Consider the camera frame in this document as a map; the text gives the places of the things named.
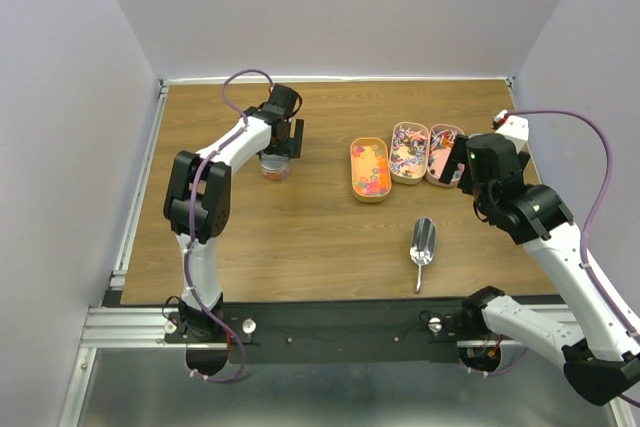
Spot beige tray swirl lollipops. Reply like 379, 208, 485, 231
389, 122, 430, 185

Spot clear glass jar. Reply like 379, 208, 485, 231
259, 153, 291, 181

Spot orange tray star candies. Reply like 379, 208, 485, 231
349, 137, 392, 203

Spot silver metal scoop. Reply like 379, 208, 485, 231
409, 217, 436, 293

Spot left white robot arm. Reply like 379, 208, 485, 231
163, 84, 304, 342

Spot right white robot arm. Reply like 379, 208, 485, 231
441, 133, 639, 406

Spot pink tray round lollipops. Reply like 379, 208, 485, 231
425, 124, 464, 187

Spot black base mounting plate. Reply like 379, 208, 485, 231
164, 299, 531, 366

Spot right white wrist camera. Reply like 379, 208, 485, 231
492, 110, 530, 153

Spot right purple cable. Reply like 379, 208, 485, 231
464, 108, 640, 408

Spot purple cable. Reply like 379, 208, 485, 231
182, 68, 274, 383
464, 108, 640, 408

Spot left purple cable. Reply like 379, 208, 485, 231
182, 68, 274, 383

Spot aluminium frame rail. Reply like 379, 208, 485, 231
80, 307, 226, 350

